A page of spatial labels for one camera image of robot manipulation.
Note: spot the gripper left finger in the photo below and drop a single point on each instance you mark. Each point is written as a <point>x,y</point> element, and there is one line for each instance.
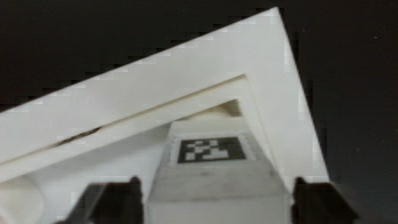
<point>109,204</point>

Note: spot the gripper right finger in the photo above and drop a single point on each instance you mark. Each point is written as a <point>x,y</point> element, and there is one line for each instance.
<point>320,206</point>

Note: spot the white leg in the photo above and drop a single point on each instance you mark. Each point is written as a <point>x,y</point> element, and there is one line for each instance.
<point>217,186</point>

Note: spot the white square tabletop tray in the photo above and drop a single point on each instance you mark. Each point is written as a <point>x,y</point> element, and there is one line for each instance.
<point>119,154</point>

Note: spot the white U-shaped fence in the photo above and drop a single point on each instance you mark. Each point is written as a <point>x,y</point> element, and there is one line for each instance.
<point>231,66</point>

